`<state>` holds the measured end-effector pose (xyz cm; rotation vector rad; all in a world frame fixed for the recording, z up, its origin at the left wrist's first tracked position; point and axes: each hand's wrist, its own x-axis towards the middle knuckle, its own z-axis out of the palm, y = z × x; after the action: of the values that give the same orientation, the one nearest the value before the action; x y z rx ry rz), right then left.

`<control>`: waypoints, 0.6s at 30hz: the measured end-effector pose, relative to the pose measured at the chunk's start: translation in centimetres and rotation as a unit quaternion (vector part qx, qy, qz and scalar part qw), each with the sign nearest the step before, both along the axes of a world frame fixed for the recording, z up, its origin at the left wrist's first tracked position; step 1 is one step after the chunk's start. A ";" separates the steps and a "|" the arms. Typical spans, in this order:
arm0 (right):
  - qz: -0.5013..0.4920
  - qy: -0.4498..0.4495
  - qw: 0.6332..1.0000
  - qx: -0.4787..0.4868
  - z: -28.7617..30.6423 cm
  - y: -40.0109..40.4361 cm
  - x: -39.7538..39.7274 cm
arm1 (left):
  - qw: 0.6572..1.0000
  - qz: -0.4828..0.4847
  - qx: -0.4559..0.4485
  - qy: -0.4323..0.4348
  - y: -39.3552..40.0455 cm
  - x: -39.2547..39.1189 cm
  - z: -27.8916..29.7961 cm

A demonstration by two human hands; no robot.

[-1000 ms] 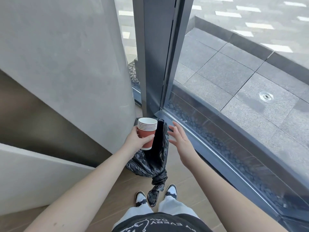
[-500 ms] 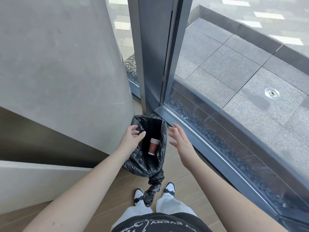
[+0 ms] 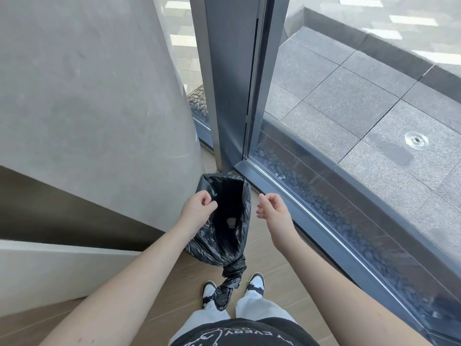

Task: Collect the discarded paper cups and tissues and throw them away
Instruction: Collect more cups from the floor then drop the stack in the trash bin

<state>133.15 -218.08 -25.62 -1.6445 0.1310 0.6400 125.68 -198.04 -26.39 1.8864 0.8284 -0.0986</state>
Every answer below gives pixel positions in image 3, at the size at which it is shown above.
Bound person's right forearm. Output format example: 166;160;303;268
272;233;431;346

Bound bed of dark pebbles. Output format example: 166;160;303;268
187;86;461;323

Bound black plastic garbage bag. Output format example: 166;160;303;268
185;173;252;312

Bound round metal floor drain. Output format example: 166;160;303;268
404;130;430;151

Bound grey metal window frame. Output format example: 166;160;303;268
189;0;461;346

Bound person's left hand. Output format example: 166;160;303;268
179;190;219;233

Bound black and white right shoe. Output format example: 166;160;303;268
246;272;266;297

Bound black and white left shoe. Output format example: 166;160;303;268
202;280;218;309

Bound black and white shoe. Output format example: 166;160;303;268
246;272;266;297
202;280;218;309

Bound light grey trousers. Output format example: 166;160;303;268
169;289;300;336

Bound person's right hand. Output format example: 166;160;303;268
256;193;298;250

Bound black printed t-shirt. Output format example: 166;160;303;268
179;318;322;346

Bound person's left forearm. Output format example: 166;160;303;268
38;225;202;346

